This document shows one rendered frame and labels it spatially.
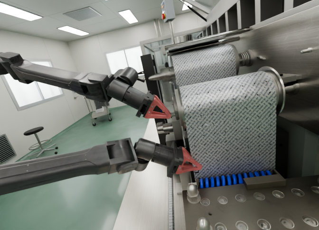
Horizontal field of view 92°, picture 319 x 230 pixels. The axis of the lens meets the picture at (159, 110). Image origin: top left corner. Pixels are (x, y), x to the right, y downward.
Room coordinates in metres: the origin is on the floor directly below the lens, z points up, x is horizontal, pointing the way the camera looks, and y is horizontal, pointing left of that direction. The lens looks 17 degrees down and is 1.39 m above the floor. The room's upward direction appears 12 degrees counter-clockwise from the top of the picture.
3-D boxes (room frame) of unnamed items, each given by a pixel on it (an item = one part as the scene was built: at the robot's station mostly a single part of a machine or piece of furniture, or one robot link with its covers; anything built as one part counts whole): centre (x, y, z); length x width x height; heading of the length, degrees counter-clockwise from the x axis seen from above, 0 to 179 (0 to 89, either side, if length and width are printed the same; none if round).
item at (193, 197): (0.33, -0.04, 1.05); 0.04 x 0.04 x 0.04
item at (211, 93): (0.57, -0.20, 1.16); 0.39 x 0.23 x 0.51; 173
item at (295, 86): (0.42, -0.35, 1.25); 0.07 x 0.04 x 0.04; 83
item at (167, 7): (1.00, -0.16, 1.66); 0.07 x 0.07 x 0.10; 11
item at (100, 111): (4.90, 1.90, 0.51); 0.91 x 0.58 x 1.02; 17
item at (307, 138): (1.48, -0.54, 1.02); 2.24 x 0.04 x 0.24; 173
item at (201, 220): (0.23, -0.04, 1.05); 0.04 x 0.04 x 0.04
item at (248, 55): (0.67, -0.38, 1.33); 0.07 x 0.07 x 0.07; 83
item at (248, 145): (0.38, -0.18, 1.11); 0.23 x 0.01 x 0.18; 83
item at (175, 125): (0.50, -0.03, 1.05); 0.06 x 0.05 x 0.31; 83
